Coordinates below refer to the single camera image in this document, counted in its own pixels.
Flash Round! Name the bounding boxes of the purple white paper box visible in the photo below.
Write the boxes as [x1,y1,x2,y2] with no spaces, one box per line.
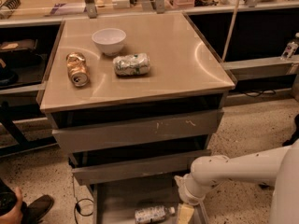
[50,3,86,16]

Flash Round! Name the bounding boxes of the black cable on floor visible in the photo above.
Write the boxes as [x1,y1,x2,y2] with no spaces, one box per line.
[72,175,94,224]

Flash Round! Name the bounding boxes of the crushed gold soda can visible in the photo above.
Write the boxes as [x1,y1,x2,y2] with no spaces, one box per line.
[66,52,90,87]

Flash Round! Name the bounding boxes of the top grey drawer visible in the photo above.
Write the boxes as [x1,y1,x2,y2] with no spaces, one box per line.
[52,109,223,153]

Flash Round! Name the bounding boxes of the middle grey drawer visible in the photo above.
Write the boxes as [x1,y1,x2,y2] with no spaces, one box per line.
[72,149,211,185]

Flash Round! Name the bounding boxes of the white bowl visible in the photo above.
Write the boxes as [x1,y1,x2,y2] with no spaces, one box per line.
[92,28,126,56]

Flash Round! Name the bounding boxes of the person hand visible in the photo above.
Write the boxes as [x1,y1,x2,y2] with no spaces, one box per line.
[0,187,22,224]

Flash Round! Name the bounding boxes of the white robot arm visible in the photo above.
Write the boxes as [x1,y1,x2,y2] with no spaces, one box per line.
[175,141,299,224]

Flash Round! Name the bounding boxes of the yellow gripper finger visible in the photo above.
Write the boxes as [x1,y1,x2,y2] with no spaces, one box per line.
[174,175,185,188]
[177,203,194,224]

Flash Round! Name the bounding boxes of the black coil spring tool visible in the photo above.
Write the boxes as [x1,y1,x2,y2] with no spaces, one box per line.
[0,0,21,20]

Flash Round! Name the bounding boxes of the crushed green silver can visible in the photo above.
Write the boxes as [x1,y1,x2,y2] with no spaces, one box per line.
[113,53,150,76]

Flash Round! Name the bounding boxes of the wooden stick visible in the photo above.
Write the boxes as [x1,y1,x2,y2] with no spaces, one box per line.
[221,0,240,62]

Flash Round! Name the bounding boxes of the blue label plastic bottle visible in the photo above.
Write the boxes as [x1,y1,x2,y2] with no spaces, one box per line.
[135,205,176,224]

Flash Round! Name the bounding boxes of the grey drawer cabinet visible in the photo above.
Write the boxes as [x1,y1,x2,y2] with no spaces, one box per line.
[36,11,237,224]

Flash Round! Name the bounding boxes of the grey drawer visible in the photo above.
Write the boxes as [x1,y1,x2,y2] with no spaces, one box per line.
[72,149,211,185]
[93,170,209,224]
[52,109,223,153]

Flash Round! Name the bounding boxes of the bottom grey drawer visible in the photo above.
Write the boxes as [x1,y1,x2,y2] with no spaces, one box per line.
[93,170,209,224]

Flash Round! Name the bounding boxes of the plastic bottle on shelf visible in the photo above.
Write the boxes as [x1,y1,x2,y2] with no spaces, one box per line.
[281,33,299,60]

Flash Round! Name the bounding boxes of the grey metal bracket left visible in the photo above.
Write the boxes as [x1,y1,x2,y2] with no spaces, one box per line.
[84,0,97,19]

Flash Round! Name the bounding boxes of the brown shoe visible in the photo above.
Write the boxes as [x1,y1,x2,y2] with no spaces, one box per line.
[21,195,54,224]

